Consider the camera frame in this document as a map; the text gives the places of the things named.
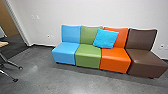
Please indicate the white wall switch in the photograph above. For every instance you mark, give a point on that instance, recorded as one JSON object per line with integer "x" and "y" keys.
{"x": 35, "y": 16}

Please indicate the brown wooden door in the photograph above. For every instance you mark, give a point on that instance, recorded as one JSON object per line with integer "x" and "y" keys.
{"x": 6, "y": 20}

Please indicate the blue sofa chair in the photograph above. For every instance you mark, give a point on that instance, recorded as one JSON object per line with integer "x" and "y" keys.
{"x": 66, "y": 51}

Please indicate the white wall outlet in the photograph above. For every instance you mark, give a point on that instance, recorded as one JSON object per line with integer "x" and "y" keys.
{"x": 162, "y": 46}
{"x": 49, "y": 36}

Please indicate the cyan pillow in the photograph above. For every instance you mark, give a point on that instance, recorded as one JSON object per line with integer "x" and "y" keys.
{"x": 105, "y": 38}

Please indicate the brown sofa chair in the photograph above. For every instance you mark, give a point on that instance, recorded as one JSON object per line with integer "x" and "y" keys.
{"x": 145, "y": 60}

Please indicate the orange sofa chair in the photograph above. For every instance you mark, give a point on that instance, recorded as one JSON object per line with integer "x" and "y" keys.
{"x": 115, "y": 59}

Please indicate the green sofa chair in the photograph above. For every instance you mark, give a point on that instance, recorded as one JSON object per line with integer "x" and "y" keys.
{"x": 88, "y": 55}

